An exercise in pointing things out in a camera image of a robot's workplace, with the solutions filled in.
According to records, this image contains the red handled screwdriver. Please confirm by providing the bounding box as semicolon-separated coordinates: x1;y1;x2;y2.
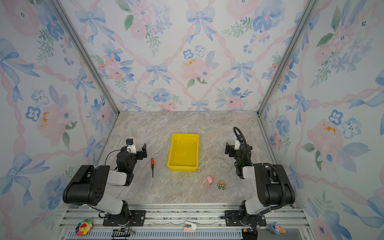
151;158;155;178

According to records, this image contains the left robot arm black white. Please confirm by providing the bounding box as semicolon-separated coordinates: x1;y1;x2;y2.
63;139;147;227

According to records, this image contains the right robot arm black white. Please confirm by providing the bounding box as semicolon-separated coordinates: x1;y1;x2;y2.
221;141;296;227

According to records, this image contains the yellow plastic bin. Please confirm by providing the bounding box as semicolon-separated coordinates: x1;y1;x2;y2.
167;134;200;172

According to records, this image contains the colourful toy car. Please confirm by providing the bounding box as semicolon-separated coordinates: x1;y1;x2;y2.
217;180;227;190

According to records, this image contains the pink pig toy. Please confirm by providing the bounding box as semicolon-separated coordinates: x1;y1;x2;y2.
207;176;214;185

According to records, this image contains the blue ice cream toy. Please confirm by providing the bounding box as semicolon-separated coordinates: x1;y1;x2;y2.
269;222;287;235

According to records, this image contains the rainbow flower toy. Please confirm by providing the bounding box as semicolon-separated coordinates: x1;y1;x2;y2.
75;219;93;237

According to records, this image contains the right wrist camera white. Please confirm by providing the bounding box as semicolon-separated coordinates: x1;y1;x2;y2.
234;137;244;151

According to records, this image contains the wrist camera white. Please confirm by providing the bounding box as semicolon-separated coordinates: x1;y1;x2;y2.
234;137;244;151
126;138;137;154

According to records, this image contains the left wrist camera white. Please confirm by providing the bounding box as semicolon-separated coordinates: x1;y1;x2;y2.
126;138;137;154

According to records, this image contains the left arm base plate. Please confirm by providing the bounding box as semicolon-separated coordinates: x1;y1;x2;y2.
103;210;146;227

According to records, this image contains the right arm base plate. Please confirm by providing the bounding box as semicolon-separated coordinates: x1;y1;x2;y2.
220;210;267;228

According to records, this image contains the aluminium rail frame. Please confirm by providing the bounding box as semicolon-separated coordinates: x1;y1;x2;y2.
53;204;315;240

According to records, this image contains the left aluminium corner post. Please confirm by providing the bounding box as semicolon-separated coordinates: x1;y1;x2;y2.
48;1;120;116

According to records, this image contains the aluminium corner post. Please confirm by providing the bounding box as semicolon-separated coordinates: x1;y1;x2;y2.
257;0;318;119
48;1;120;116

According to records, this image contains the right aluminium corner post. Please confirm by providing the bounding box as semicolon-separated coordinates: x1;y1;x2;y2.
257;0;318;119

